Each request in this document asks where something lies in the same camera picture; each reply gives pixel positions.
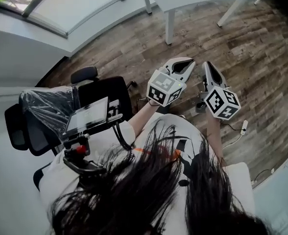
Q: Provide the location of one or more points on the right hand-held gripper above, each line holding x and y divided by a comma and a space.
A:
221, 103

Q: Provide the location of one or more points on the person's left forearm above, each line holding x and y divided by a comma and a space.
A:
141, 120

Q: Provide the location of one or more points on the white power strip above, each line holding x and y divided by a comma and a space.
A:
244, 127

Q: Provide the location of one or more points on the small black monitor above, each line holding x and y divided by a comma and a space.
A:
87, 117

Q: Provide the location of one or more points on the person's white printed shirt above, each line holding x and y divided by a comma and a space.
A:
237, 180

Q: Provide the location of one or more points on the person's right forearm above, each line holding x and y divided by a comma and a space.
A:
213, 136

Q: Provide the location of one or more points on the dark window frame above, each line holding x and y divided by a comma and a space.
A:
33, 6

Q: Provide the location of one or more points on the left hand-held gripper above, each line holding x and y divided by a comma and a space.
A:
162, 88

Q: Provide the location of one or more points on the black office chair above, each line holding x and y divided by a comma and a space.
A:
104, 92

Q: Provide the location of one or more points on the plastic-wrapped black chair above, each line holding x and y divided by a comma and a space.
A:
36, 116

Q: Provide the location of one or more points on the black chest rig mount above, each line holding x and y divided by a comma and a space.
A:
78, 164

